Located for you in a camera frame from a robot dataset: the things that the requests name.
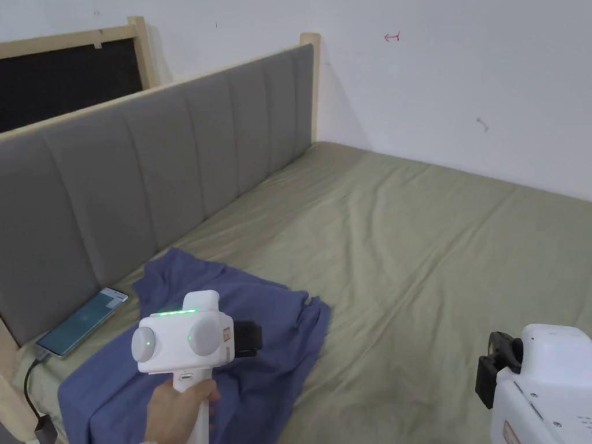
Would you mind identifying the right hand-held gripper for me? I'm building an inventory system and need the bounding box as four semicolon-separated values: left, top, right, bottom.
475;323;592;444

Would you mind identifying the bed with pale green sheet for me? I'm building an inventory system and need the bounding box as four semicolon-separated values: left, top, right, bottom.
13;140;592;444

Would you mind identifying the smartphone with lit screen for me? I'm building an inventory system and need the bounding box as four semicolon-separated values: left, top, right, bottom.
36;286;130;360

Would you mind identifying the blue shirt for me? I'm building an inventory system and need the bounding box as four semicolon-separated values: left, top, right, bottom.
57;247;332;444

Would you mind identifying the grey padded headboard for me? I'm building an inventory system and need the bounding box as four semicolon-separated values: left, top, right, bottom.
0;32;321;349

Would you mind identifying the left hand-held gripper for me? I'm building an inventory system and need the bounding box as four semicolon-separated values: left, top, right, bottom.
131;290;264;444

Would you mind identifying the person's left hand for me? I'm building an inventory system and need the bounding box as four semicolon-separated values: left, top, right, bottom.
144;376;223;444

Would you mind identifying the dark charging cable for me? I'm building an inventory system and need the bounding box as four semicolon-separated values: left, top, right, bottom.
23;349;50;419

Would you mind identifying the wooden framed black panel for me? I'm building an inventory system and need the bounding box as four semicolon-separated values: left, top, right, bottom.
0;16;161;135

